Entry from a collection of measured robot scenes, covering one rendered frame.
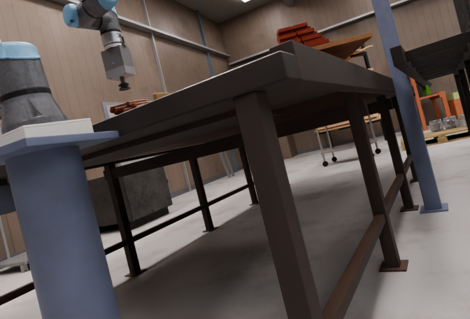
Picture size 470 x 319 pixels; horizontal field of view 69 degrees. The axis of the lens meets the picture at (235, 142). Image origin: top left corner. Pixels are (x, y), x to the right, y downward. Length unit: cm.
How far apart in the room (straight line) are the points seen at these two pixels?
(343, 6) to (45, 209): 1158
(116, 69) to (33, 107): 46
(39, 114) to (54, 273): 37
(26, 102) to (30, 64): 10
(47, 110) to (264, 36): 1171
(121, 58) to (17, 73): 45
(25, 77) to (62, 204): 32
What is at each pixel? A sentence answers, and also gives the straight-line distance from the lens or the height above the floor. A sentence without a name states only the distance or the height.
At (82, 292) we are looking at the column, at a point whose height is 50.
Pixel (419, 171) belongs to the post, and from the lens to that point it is 268.
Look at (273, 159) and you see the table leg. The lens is 76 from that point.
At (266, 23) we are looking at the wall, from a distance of 1255.
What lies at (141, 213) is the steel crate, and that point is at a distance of 504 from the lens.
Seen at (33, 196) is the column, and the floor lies 75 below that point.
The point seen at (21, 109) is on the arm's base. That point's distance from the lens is 96.
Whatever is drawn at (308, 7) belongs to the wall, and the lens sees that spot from 1229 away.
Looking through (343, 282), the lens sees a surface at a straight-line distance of 117.
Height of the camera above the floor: 74
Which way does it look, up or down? 1 degrees up
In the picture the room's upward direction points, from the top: 14 degrees counter-clockwise
